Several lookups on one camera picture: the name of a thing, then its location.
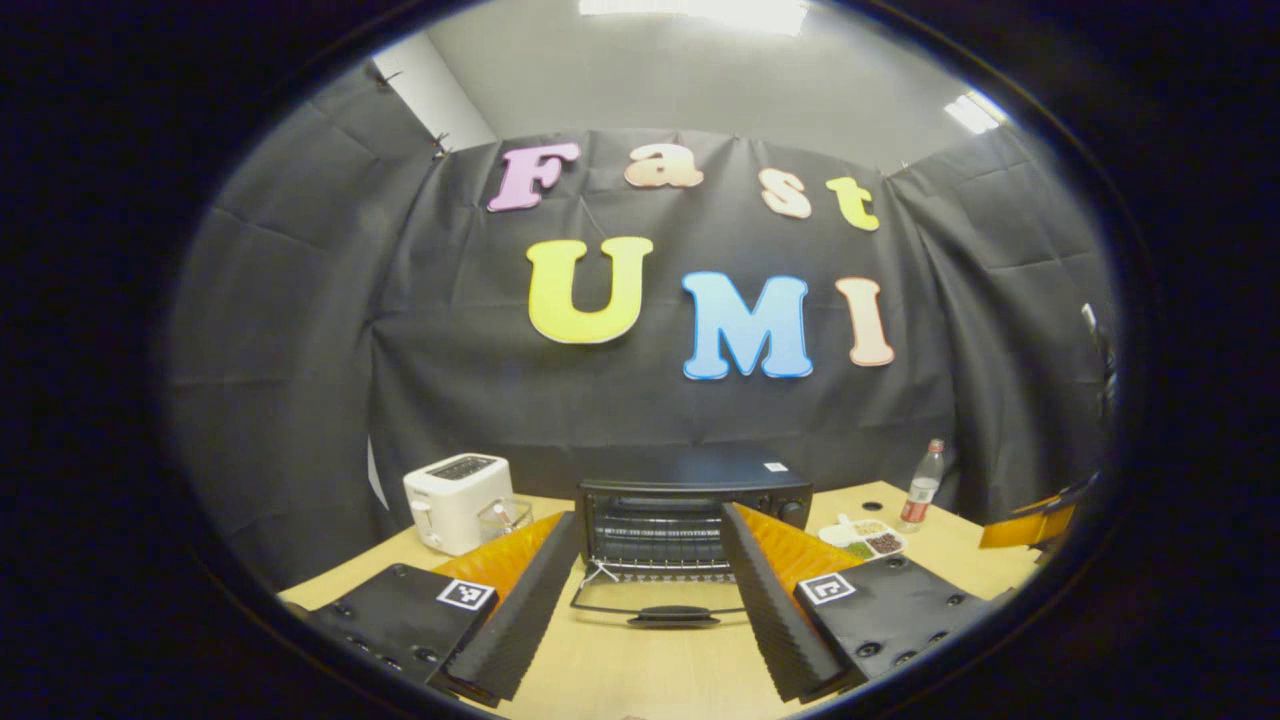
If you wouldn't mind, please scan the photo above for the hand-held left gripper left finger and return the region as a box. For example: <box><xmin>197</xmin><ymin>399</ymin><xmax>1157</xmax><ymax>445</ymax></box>
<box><xmin>290</xmin><ymin>511</ymin><xmax>582</xmax><ymax>703</ymax></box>

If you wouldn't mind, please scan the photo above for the white divided dish with beans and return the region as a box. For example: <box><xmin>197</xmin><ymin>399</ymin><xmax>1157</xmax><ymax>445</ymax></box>
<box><xmin>818</xmin><ymin>514</ymin><xmax>908</xmax><ymax>561</ymax></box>

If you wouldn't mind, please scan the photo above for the clear bottle with red label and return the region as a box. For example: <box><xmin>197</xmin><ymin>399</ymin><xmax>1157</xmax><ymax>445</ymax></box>
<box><xmin>897</xmin><ymin>438</ymin><xmax>946</xmax><ymax>534</ymax></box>

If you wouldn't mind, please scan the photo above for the clear glass container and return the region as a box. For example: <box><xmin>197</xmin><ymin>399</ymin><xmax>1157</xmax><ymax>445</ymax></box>
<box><xmin>478</xmin><ymin>497</ymin><xmax>534</xmax><ymax>541</ymax></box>

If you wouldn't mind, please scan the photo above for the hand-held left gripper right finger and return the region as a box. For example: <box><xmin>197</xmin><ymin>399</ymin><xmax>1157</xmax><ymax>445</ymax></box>
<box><xmin>720</xmin><ymin>503</ymin><xmax>996</xmax><ymax>704</ymax></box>

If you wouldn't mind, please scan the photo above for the black backdrop cloth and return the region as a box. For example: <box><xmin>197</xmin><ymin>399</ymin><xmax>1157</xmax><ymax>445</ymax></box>
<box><xmin>165</xmin><ymin>60</ymin><xmax>1121</xmax><ymax>591</ymax></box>

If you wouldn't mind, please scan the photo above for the large ceiling light panel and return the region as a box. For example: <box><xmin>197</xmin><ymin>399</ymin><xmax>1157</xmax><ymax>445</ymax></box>
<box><xmin>580</xmin><ymin>0</ymin><xmax>811</xmax><ymax>36</ymax></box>

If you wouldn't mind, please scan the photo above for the white toaster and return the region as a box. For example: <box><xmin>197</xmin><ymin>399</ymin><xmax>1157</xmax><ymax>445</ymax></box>
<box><xmin>403</xmin><ymin>453</ymin><xmax>516</xmax><ymax>557</ymax></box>

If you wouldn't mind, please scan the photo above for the black electric oven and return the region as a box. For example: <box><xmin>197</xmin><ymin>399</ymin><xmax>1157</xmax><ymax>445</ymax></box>
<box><xmin>570</xmin><ymin>447</ymin><xmax>813</xmax><ymax>629</ymax></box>

